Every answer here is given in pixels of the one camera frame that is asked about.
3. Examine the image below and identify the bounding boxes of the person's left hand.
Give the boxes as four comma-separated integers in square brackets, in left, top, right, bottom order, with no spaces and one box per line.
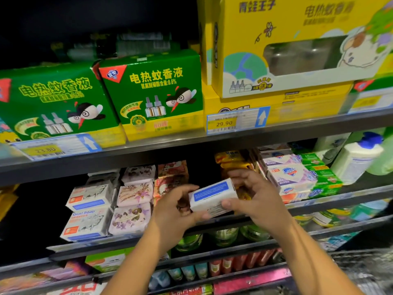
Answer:
[147,184,212,252]

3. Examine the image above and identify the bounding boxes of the person's right hand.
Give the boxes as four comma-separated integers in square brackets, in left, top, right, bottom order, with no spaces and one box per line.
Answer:
[221,169,296,240]

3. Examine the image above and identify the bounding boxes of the stack of white purple soap boxes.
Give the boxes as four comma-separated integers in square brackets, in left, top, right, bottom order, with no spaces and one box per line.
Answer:
[257,144,318,203]

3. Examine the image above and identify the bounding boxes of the stack of floral soap boxes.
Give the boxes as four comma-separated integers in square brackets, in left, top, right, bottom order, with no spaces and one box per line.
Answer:
[108,165,157,236]

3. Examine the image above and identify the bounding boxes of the white blue print soap box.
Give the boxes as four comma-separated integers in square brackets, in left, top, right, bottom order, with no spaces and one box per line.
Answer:
[65,180,117,212]
[88,170,121,183]
[188,178,239,219]
[59,206,114,243]

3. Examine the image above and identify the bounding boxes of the stack of pink soap boxes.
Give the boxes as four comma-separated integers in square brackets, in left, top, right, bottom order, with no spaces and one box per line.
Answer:
[154,160,190,203]

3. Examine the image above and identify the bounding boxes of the stack of yellow soap boxes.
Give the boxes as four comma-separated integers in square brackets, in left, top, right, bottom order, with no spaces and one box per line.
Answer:
[214,150,257,200]

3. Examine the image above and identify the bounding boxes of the stack of green soap boxes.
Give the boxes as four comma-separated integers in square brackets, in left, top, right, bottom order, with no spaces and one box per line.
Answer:
[300,152,345,199]

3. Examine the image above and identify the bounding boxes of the white hand sanitizer bottle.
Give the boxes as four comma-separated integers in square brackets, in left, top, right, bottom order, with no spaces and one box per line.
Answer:
[330,132,384,186]
[313,133,352,165]

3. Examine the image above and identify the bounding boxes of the stack of yellow soap cartons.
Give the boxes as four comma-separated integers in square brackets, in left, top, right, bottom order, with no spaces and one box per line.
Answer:
[0,184,19,222]

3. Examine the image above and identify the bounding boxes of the person's right forearm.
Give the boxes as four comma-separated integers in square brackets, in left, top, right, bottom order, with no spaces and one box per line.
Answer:
[273,221,363,295]

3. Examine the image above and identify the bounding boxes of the person's left forearm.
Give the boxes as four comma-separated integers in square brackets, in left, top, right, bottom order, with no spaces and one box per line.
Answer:
[101,233,179,295]

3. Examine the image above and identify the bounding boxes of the row of blue white tubes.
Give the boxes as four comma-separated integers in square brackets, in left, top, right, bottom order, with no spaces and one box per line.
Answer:
[147,261,210,291]

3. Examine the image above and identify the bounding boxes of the row of red tubes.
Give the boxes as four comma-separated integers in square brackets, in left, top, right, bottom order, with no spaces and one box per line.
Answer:
[209,247,285,277]

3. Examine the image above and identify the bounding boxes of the yellow red flat pack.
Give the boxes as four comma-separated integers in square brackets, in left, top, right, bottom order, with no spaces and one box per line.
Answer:
[166,284,214,295]

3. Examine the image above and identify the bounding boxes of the pink flat pack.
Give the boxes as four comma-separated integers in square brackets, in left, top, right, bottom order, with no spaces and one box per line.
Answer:
[213,267,292,295]

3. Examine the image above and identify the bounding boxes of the green white carton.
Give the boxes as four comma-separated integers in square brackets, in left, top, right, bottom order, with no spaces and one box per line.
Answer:
[85,247,135,273]

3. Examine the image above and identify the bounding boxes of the teal packets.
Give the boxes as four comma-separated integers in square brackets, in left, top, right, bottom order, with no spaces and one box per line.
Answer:
[319,232,360,251]

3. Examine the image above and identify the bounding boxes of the white blue price tag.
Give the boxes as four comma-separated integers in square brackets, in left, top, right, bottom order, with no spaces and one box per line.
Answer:
[349,89,393,113]
[206,106,271,134]
[11,133,103,161]

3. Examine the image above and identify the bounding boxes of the flat yellow box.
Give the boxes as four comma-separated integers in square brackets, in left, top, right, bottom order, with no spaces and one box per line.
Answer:
[201,79,355,134]

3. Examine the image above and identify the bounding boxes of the red white packet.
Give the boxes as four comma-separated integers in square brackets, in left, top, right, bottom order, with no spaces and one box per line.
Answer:
[46,281,108,295]

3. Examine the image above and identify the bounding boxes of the green box mosquito print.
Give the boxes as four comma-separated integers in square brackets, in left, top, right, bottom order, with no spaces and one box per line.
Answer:
[0,61,126,150]
[98,49,205,142]

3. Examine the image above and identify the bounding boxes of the row of pink orange packets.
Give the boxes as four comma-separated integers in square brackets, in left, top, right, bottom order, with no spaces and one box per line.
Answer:
[0,260,93,293]

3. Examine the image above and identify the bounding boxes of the large yellow box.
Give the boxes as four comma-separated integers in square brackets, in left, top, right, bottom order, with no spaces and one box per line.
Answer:
[196,0,393,99]

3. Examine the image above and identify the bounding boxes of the row of dark green packs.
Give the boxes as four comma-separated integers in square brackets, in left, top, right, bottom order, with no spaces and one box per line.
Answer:
[52,30,182,62]

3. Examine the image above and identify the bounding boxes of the wire basket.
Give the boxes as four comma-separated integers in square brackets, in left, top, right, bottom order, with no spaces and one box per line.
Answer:
[246,245,393,295]

